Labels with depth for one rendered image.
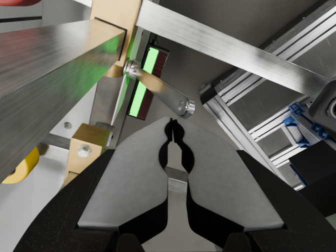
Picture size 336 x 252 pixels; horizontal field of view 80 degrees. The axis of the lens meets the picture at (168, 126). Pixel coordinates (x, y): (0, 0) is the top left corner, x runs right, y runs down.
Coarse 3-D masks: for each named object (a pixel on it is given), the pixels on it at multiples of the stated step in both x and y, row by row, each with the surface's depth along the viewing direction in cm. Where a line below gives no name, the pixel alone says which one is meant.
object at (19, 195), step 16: (0, 16) 34; (16, 16) 37; (32, 16) 42; (0, 32) 35; (32, 176) 69; (0, 192) 51; (16, 192) 61; (0, 208) 54; (16, 208) 64; (0, 224) 57; (16, 224) 68; (0, 240) 60; (16, 240) 73
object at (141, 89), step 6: (150, 48) 40; (150, 54) 41; (156, 54) 41; (150, 60) 42; (144, 66) 42; (150, 66) 42; (150, 72) 43; (138, 84) 44; (138, 90) 45; (144, 90) 45; (138, 96) 46; (132, 102) 46; (138, 102) 46; (132, 108) 47; (138, 108) 47; (132, 114) 48
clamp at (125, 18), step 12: (96, 0) 22; (108, 0) 22; (120, 0) 22; (132, 0) 22; (96, 12) 22; (108, 12) 22; (120, 12) 22; (132, 12) 22; (120, 24) 23; (132, 24) 23; (132, 36) 25; (120, 60) 25; (108, 72) 26; (120, 72) 27
